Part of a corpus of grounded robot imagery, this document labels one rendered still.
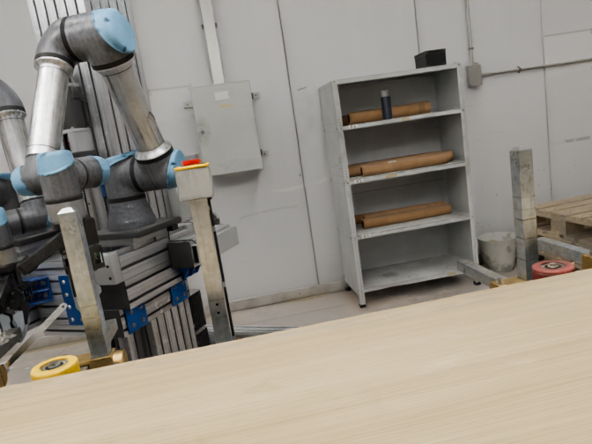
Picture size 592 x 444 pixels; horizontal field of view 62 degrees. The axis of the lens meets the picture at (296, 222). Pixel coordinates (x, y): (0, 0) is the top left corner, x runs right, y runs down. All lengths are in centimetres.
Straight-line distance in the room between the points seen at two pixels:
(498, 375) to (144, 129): 114
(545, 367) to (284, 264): 315
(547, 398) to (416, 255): 338
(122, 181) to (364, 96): 251
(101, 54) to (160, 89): 228
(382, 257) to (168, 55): 217
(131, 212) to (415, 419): 118
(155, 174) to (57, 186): 45
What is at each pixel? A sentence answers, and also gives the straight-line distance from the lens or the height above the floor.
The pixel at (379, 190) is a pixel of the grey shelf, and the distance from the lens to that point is 384.
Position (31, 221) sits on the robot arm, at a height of 112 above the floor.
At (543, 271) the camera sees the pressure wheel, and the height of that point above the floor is 91.
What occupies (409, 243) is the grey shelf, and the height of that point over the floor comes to 28.
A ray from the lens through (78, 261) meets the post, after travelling 110.
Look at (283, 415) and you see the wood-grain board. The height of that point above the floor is 90.
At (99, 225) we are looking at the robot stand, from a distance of 185.
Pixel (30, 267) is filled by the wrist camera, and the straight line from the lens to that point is 118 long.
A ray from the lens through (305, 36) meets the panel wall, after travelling 378.
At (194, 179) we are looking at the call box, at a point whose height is 119.
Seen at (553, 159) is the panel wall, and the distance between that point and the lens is 450.
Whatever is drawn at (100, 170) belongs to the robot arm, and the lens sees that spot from 126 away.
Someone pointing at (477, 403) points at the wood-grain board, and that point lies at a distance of 68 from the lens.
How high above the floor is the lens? 125
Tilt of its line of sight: 10 degrees down
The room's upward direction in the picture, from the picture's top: 9 degrees counter-clockwise
